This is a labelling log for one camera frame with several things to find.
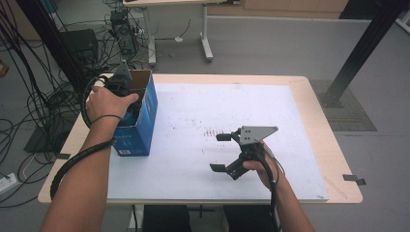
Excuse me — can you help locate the white table mat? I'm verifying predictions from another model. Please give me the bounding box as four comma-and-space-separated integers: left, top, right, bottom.
106, 82, 330, 202

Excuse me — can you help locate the black metal stand post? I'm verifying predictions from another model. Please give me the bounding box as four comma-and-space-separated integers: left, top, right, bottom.
14, 0, 92, 95
317, 0, 410, 109

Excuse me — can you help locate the person's left hand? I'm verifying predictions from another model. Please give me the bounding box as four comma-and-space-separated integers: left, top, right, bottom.
85, 86, 140, 124

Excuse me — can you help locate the person's leg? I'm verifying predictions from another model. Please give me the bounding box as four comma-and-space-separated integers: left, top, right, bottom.
142, 204, 193, 232
223, 204, 275, 232

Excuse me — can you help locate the black wrist band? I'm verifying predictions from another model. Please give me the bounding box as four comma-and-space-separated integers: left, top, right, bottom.
90, 113, 123, 127

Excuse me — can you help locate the blue cardboard box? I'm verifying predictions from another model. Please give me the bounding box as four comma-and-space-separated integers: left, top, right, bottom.
112, 69, 159, 158

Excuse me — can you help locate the white power strip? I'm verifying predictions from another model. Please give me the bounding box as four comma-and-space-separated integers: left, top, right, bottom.
0, 172, 18, 195

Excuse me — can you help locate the black equipment case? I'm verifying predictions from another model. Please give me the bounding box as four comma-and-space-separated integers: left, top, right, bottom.
59, 28, 100, 67

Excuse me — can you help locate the tangle of black floor cables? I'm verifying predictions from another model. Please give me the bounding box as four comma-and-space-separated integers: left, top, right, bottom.
0, 0, 146, 209

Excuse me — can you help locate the person's right hand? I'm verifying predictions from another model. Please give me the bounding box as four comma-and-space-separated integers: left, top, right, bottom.
242, 141, 285, 191

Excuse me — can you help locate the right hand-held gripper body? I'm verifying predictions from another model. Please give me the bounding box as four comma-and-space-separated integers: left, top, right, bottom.
225, 125, 279, 181

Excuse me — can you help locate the white background desk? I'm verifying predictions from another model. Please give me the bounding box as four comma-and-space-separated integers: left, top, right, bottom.
122, 0, 241, 67

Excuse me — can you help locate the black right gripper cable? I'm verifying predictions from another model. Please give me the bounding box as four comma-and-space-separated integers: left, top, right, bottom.
256, 154, 280, 232

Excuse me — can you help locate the person's right leg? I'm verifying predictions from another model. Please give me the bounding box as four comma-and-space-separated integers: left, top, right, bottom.
223, 204, 275, 232

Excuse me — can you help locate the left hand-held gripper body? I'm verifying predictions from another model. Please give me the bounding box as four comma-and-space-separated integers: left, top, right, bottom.
105, 60, 143, 112

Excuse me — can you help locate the black floor mat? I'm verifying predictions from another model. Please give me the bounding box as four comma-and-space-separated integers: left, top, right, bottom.
23, 122, 76, 155

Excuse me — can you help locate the person's left leg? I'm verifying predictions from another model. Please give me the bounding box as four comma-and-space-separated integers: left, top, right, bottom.
142, 204, 193, 232

